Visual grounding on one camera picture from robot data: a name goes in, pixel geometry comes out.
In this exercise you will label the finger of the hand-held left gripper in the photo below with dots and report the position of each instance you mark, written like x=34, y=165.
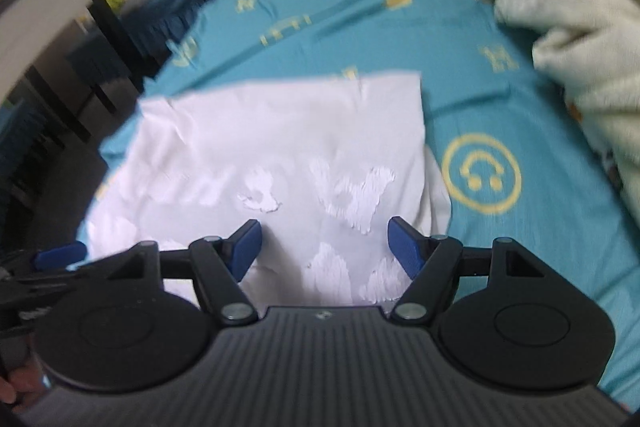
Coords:
x=60, y=256

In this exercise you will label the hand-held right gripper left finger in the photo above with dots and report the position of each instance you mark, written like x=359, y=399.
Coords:
x=245, y=249

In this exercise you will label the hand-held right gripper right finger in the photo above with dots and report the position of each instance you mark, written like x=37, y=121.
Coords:
x=402, y=247

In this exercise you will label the white t-shirt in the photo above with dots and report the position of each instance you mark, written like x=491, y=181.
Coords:
x=250, y=147

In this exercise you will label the person's left hand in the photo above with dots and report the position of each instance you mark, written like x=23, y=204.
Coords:
x=17, y=387

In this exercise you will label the teal printed bedsheet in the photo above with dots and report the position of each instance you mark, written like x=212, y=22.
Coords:
x=500, y=107

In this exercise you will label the yellow-green ball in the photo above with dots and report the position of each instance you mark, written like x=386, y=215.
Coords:
x=114, y=2

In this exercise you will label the green fleece blanket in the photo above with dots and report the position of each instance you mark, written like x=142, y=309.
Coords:
x=575, y=32

